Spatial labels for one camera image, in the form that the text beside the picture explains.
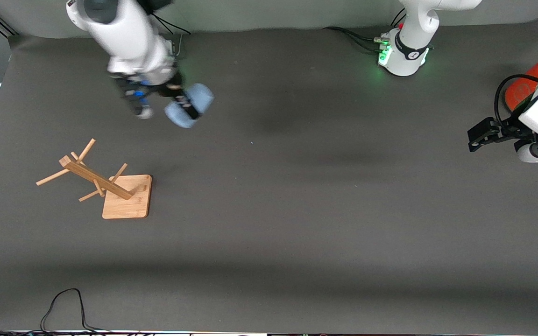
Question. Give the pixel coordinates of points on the wooden mug tree stand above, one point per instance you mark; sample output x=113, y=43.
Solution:
x=126, y=205

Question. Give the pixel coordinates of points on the orange can with grey lid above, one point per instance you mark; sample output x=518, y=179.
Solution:
x=521, y=91

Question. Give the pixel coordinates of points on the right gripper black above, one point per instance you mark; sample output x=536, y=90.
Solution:
x=174, y=89

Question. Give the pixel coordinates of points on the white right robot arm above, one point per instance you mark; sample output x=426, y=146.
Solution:
x=124, y=32

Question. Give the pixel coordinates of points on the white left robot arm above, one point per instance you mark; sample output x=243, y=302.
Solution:
x=414, y=42

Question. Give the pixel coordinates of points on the light blue cup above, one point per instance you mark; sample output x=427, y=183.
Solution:
x=202, y=98

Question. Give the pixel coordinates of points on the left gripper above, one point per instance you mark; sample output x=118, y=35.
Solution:
x=508, y=129

